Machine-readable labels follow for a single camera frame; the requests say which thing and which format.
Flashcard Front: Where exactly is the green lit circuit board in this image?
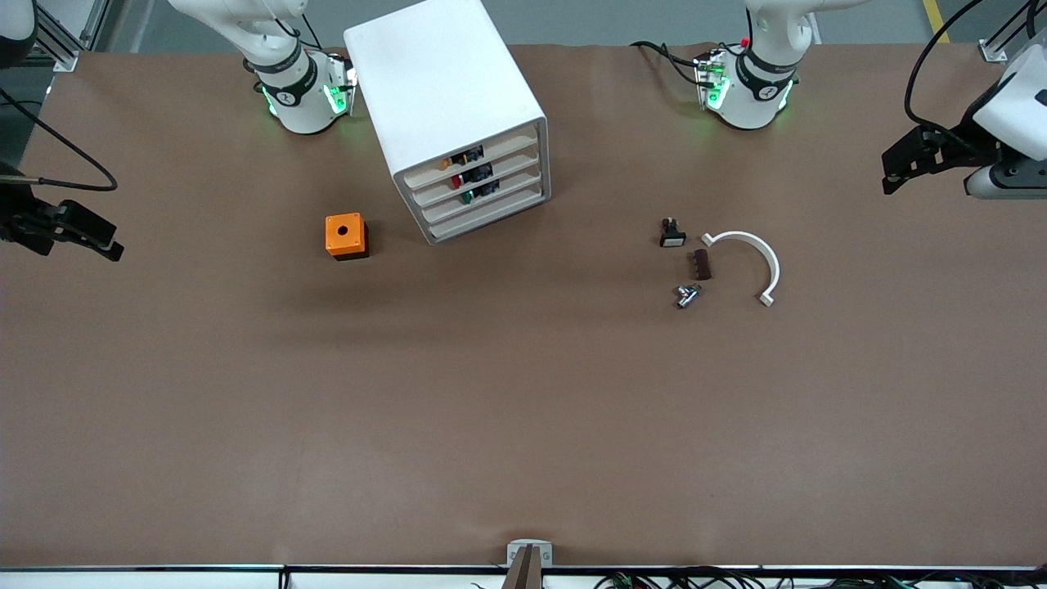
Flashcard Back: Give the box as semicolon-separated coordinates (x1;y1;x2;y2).
325;52;358;117
694;49;731;112

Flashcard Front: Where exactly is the orange box with hole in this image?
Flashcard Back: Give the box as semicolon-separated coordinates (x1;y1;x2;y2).
325;213;370;262

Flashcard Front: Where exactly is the brown flat strip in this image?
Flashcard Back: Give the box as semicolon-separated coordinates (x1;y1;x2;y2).
502;546;546;589

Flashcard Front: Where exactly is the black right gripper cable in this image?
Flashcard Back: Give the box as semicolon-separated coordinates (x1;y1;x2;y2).
0;85;120;192

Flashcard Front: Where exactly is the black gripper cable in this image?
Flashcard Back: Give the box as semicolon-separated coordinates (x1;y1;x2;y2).
903;0;1041;133
0;85;120;192

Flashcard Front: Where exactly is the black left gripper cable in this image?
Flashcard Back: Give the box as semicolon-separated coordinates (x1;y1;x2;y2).
903;0;1041;133

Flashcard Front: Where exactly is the aluminium frame profile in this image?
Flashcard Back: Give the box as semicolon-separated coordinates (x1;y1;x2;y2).
31;0;111;72
978;0;1047;64

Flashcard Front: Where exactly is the white curved plastic bracket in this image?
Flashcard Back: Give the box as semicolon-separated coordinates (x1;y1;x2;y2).
702;231;781;308

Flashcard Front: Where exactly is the black base cable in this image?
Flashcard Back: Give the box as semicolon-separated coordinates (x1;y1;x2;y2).
629;40;706;85

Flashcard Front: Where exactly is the white table edge rail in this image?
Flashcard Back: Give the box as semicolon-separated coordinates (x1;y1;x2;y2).
0;565;1047;589

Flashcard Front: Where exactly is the grey metal table bracket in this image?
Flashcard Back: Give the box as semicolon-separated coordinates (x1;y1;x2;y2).
506;539;554;568

